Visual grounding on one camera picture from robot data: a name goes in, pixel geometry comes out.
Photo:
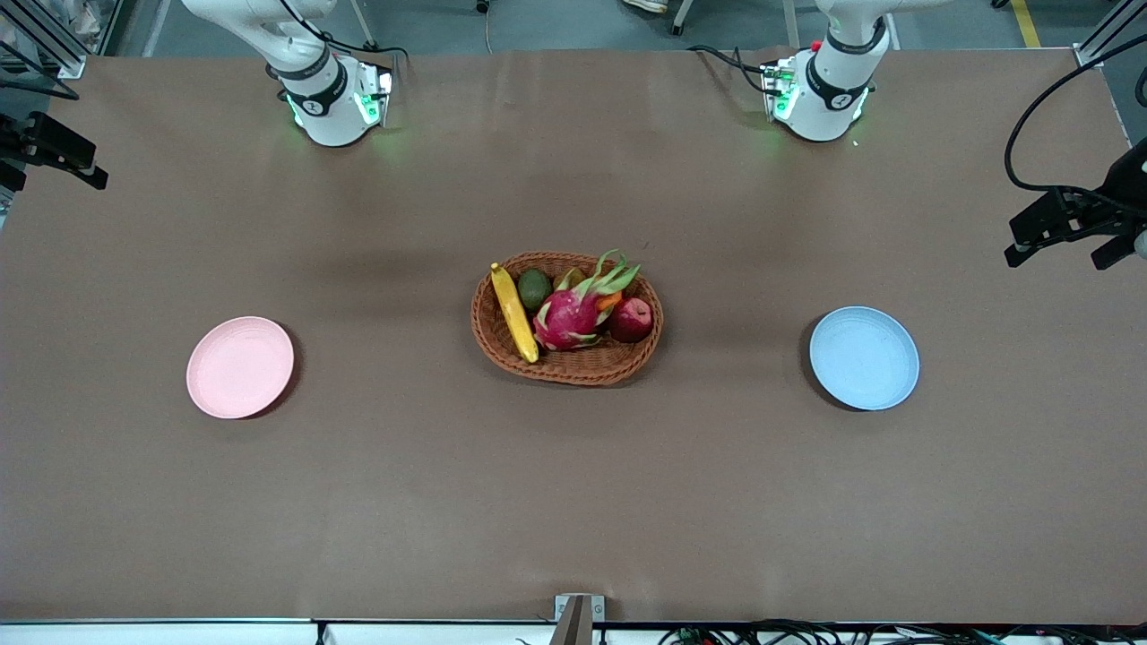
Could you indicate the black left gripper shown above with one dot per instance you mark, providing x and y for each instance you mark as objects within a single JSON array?
[{"x": 1127, "y": 185}]

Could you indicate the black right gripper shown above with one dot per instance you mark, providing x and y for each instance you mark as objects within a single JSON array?
[{"x": 16, "y": 141}]

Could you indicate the dark red apple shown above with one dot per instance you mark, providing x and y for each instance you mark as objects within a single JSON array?
[{"x": 632, "y": 321}]

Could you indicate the yellow banana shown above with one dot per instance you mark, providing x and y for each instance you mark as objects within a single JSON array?
[{"x": 513, "y": 309}]

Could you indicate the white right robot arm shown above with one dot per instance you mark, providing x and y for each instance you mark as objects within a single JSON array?
[{"x": 332, "y": 116}]

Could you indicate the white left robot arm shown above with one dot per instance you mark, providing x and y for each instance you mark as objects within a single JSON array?
[{"x": 824, "y": 107}]

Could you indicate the light blue round plate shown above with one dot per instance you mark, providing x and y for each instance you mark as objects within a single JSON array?
[{"x": 865, "y": 358}]

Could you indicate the pink round plate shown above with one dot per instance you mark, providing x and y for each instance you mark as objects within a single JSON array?
[{"x": 239, "y": 367}]

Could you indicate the grey stand leg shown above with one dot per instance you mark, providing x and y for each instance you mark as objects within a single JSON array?
[
  {"x": 790, "y": 22},
  {"x": 683, "y": 18}
]

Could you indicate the small orange fruit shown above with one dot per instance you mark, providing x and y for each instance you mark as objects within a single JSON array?
[{"x": 609, "y": 301}]

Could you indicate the white shoe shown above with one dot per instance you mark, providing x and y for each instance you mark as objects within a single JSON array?
[{"x": 645, "y": 4}]

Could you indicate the brown woven wicker basket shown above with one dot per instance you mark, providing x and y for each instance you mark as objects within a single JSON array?
[{"x": 591, "y": 365}]

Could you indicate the dark green avocado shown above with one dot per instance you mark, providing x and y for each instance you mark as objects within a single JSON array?
[{"x": 534, "y": 289}]

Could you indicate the pink dragon fruit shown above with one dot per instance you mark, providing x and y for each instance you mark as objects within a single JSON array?
[{"x": 564, "y": 318}]

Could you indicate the silver aluminium frame post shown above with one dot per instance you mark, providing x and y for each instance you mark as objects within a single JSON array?
[
  {"x": 1089, "y": 49},
  {"x": 63, "y": 61}
]

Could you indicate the white table edge rail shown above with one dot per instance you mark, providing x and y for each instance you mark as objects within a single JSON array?
[{"x": 134, "y": 634}]

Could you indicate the grey metal bracket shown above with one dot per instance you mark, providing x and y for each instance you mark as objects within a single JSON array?
[{"x": 578, "y": 623}]

